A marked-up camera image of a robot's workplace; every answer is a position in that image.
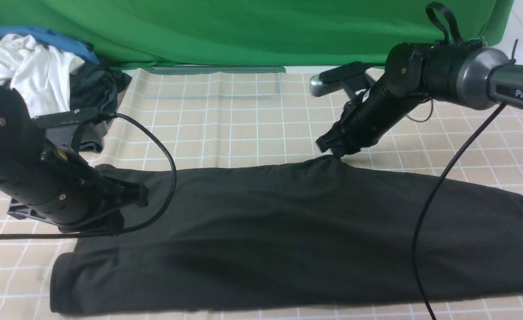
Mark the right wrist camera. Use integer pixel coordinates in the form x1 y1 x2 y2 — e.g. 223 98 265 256
310 61 377 100

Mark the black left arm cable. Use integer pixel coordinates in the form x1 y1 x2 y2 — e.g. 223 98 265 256
0 112 177 240

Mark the blue garment in pile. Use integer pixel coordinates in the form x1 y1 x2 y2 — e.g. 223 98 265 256
0 26 100 65

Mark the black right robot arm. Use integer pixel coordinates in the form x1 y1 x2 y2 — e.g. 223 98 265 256
310 40 523 157

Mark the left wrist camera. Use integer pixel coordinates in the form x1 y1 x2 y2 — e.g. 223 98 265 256
32 108 113 154

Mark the gray metal bar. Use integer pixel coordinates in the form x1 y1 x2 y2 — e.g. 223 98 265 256
145 65 286 75

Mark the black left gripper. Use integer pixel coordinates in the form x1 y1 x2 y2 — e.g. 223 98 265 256
0 147 149 233

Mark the dark gray long-sleeved shirt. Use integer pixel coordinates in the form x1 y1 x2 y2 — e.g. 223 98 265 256
50 156 523 316

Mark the green backdrop cloth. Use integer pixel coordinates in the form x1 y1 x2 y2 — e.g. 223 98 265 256
0 0 515 72

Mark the white garment in pile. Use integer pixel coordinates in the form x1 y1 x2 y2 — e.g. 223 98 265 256
0 34 85 117

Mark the dark teal garment in pile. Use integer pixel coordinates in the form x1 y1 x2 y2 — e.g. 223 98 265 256
70 61 132 153

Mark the beige checkered table mat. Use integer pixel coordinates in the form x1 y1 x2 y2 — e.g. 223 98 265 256
0 69 523 320

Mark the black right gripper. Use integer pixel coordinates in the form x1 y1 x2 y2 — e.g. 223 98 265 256
316 80 426 158

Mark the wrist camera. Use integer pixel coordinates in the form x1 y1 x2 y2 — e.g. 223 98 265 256
310 61 377 100
32 108 113 154

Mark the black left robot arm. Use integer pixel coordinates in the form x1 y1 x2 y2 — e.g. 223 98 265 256
0 85 149 233

